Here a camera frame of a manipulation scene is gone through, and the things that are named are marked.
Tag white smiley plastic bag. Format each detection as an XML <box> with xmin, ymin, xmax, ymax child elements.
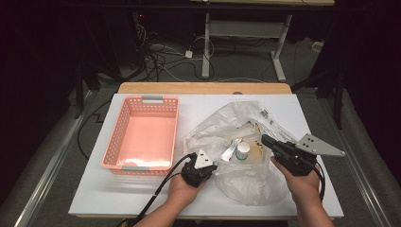
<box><xmin>183</xmin><ymin>100</ymin><xmax>305</xmax><ymax>207</ymax></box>

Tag white board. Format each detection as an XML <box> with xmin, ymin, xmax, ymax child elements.
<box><xmin>68</xmin><ymin>93</ymin><xmax>344</xmax><ymax>219</ymax></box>

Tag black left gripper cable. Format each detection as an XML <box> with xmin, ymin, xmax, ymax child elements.
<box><xmin>116</xmin><ymin>152</ymin><xmax>194</xmax><ymax>227</ymax></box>

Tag person's left hand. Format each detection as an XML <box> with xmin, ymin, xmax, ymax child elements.
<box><xmin>167</xmin><ymin>172</ymin><xmax>206</xmax><ymax>208</ymax></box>

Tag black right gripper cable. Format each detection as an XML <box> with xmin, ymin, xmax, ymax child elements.
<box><xmin>311</xmin><ymin>163</ymin><xmax>326</xmax><ymax>203</ymax></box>

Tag tangle of floor cables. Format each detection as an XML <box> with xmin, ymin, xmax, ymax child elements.
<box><xmin>131</xmin><ymin>12</ymin><xmax>218</xmax><ymax>83</ymax></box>

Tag pink perforated plastic basket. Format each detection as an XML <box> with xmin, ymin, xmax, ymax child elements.
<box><xmin>100</xmin><ymin>95</ymin><xmax>181</xmax><ymax>177</ymax></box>

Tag metal floor rail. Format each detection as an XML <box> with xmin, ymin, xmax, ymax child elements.
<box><xmin>13</xmin><ymin>90</ymin><xmax>94</xmax><ymax>227</ymax></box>
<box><xmin>325</xmin><ymin>100</ymin><xmax>393</xmax><ymax>227</ymax></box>

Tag white metal desk frame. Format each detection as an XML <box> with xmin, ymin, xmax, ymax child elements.
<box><xmin>188</xmin><ymin>0</ymin><xmax>336</xmax><ymax>83</ymax></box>

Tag white-capped small medicine bottle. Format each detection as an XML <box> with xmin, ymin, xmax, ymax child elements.
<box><xmin>235</xmin><ymin>141</ymin><xmax>252</xmax><ymax>161</ymax></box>

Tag person's right hand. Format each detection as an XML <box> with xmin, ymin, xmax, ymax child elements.
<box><xmin>270</xmin><ymin>156</ymin><xmax>322</xmax><ymax>206</ymax></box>

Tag black metal stand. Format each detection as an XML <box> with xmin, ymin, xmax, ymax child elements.
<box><xmin>291</xmin><ymin>62</ymin><xmax>345</xmax><ymax>131</ymax></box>
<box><xmin>73</xmin><ymin>60</ymin><xmax>85</xmax><ymax>120</ymax></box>

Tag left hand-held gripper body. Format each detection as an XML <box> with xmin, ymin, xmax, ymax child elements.
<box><xmin>181</xmin><ymin>148</ymin><xmax>218</xmax><ymax>188</ymax></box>

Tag black floor cable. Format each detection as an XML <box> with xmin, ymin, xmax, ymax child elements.
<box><xmin>77</xmin><ymin>99</ymin><xmax>112</xmax><ymax>161</ymax></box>

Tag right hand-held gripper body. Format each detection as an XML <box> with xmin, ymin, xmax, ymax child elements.
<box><xmin>270</xmin><ymin>132</ymin><xmax>346</xmax><ymax>177</ymax></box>

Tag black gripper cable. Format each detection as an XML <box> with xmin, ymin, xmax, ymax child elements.
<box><xmin>116</xmin><ymin>152</ymin><xmax>194</xmax><ymax>227</ymax></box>
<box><xmin>311</xmin><ymin>163</ymin><xmax>326</xmax><ymax>203</ymax></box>

